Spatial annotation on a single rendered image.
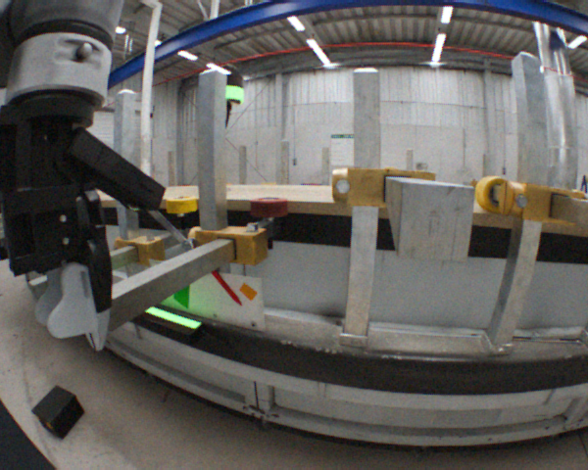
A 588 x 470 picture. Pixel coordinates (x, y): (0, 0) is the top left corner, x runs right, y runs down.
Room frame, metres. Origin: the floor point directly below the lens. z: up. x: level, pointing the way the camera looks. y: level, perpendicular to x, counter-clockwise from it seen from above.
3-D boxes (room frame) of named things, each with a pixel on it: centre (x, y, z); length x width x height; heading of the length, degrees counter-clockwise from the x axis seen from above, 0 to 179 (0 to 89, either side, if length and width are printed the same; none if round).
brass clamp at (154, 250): (0.50, 0.35, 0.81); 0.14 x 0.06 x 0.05; 72
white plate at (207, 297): (0.42, 0.17, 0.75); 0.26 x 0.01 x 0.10; 72
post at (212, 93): (0.43, 0.14, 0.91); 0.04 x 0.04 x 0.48; 72
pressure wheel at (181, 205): (0.64, 0.29, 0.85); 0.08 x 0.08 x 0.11
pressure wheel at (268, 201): (0.56, 0.05, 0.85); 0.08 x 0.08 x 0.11
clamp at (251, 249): (0.43, 0.12, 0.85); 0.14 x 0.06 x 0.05; 72
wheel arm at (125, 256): (0.45, 0.35, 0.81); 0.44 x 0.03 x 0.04; 162
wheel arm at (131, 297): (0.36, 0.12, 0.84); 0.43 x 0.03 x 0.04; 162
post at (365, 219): (0.35, -0.10, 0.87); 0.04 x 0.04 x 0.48; 72
